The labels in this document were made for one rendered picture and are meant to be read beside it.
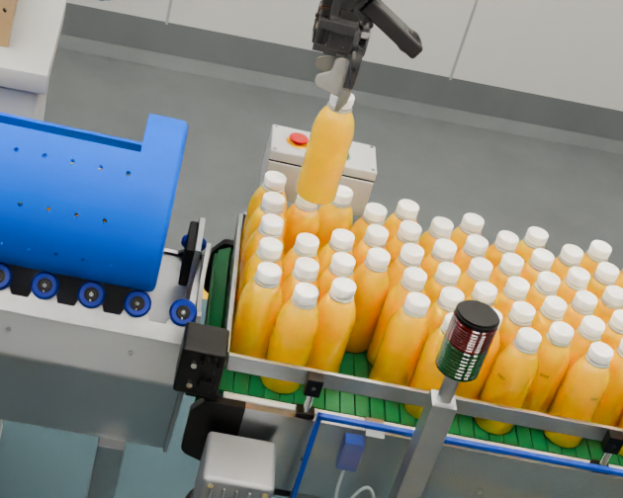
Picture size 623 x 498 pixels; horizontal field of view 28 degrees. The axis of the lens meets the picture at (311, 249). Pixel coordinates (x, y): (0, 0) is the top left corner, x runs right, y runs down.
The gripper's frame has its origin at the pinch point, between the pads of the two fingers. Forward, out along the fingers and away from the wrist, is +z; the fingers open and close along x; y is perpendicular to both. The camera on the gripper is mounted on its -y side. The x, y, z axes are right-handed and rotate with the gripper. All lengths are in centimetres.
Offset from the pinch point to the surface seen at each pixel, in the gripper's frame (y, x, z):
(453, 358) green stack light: -18, 45, 12
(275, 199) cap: 5.9, -2.9, 23.0
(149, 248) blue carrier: 25.1, 20.4, 21.9
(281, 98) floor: -13, -252, 133
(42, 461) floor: 40, -39, 132
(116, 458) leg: 23, 16, 72
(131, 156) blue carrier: 30.7, 13.4, 10.8
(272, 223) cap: 6.1, 4.9, 23.0
